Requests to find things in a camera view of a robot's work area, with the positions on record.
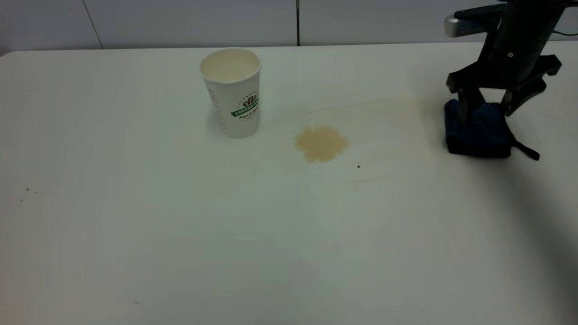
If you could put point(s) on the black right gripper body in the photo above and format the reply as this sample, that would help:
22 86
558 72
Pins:
515 63

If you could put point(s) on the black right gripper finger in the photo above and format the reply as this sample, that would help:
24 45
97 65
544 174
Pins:
524 95
468 106

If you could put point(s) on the blue cloth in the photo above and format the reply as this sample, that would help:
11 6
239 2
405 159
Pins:
481 135

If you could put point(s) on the white paper coffee cup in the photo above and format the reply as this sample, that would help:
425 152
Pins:
232 104

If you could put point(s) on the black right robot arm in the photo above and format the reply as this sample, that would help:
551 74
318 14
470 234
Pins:
533 13

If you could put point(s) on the brown coffee puddle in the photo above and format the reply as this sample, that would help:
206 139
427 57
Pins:
321 143

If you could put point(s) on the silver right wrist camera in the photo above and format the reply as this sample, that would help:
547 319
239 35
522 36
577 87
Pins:
465 25

